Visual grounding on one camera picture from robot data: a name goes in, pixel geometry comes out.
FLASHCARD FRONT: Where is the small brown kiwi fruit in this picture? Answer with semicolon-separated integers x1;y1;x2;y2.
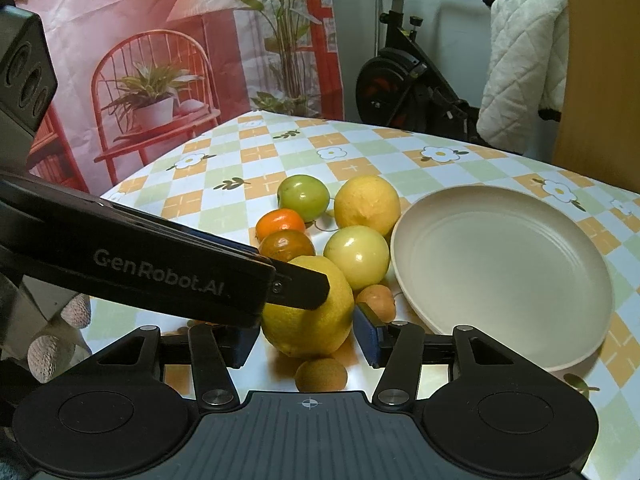
356;284;396;323

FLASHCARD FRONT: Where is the large yellow lemon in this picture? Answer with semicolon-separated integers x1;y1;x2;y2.
262;256;355;359

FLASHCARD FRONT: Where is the small round yellow fruit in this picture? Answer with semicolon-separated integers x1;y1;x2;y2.
294;358;348;393

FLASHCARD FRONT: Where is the gloved left hand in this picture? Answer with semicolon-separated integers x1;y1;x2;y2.
27;294;92;384

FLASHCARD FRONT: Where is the bright orange tangerine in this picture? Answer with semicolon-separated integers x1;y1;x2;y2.
255;208;306;242

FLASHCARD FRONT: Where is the pale yellow apple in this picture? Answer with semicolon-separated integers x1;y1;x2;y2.
323;226;390;290

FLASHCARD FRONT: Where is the green apple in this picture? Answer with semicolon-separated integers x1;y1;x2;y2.
277;174;330;223

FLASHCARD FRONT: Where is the yellow orange fruit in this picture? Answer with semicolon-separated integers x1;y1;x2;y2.
334;176;401;236

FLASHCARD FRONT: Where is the beige round plate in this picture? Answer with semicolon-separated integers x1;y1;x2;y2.
390;184;614;372

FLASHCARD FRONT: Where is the red printed backdrop curtain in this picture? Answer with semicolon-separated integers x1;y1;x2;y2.
15;0;344;194

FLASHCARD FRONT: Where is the black exercise bike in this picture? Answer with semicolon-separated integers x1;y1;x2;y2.
355;0;480;142

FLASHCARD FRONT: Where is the wooden board panel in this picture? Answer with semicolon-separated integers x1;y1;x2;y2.
553;0;639;192

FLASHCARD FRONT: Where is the white quilted blanket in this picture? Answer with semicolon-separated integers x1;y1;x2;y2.
476;0;568;154

